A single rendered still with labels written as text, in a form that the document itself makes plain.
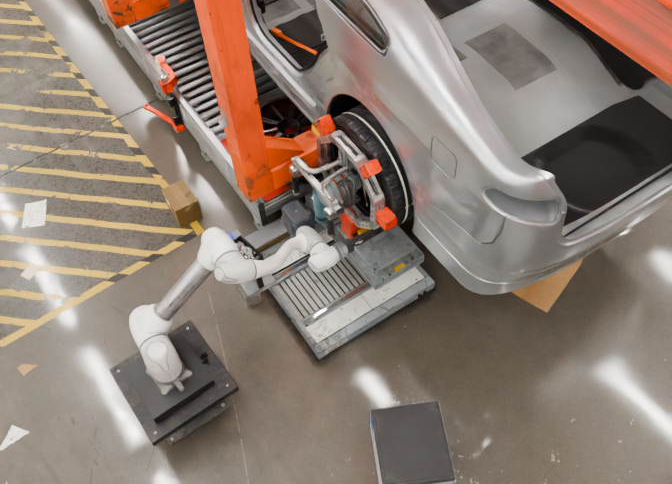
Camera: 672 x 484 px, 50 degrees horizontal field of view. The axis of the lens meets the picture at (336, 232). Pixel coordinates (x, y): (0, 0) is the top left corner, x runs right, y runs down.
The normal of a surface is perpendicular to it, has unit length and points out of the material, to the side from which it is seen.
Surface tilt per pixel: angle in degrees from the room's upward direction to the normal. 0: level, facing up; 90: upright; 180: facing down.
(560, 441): 0
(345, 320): 0
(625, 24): 0
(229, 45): 90
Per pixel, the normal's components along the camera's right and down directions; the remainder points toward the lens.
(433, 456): -0.04, -0.59
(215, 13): 0.55, 0.66
